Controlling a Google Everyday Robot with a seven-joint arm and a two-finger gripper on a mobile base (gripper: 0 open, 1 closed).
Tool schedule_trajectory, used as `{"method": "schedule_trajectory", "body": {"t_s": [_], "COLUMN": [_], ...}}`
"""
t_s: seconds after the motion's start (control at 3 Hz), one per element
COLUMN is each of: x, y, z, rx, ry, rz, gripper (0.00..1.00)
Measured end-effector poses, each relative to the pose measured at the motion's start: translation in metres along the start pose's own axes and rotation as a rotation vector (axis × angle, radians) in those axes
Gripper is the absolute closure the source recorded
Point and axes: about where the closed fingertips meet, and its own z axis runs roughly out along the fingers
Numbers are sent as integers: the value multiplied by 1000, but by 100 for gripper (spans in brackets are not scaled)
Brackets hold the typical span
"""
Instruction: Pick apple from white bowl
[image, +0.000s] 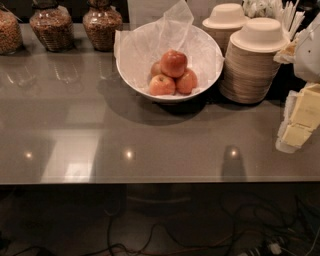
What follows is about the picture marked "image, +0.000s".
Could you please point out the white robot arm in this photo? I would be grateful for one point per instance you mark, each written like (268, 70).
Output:
(306, 58)

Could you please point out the white ceramic bowl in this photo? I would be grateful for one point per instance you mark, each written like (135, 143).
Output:
(173, 97)

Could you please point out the front stack paper bowls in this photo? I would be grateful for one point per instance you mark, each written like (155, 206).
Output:
(249, 66)

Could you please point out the stack paper bowls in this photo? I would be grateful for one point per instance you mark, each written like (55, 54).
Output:
(224, 20)
(249, 66)

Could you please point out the white plastic cutlery bundle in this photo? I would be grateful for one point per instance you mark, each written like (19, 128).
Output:
(285, 12)

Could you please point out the rear stack paper bowls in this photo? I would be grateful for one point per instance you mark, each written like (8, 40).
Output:
(224, 20)

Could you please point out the white power plug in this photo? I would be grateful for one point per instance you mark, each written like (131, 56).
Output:
(275, 249)

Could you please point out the white tissue paper liner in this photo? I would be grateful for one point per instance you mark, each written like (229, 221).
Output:
(146, 46)

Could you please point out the right glass cereal jar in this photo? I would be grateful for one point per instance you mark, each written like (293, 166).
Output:
(101, 22)

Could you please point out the glass cereal jar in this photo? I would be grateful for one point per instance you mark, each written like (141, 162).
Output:
(52, 25)
(10, 32)
(101, 22)

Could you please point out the middle glass cereal jar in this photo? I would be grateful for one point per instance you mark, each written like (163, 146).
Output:
(52, 25)

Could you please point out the left glass cereal jar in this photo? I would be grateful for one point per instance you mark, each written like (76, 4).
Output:
(10, 32)

